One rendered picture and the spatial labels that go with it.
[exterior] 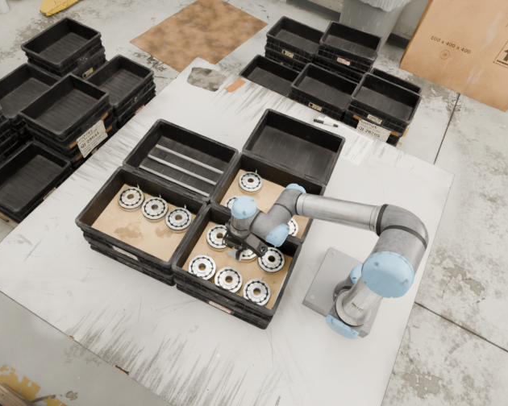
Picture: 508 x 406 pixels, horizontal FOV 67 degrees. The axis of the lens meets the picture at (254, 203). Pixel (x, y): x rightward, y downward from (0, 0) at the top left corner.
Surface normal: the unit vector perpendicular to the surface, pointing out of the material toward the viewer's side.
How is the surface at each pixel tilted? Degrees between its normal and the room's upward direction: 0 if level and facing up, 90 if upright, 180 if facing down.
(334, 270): 3
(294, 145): 0
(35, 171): 0
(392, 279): 84
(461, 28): 78
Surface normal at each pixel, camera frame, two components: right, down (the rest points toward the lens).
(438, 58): -0.42, 0.53
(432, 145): 0.10, -0.53
